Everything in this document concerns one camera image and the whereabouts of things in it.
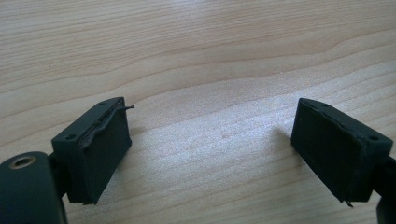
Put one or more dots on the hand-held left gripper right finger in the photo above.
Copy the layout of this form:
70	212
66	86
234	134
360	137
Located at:
336	155

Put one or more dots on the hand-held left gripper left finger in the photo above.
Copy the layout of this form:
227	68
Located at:
93	155

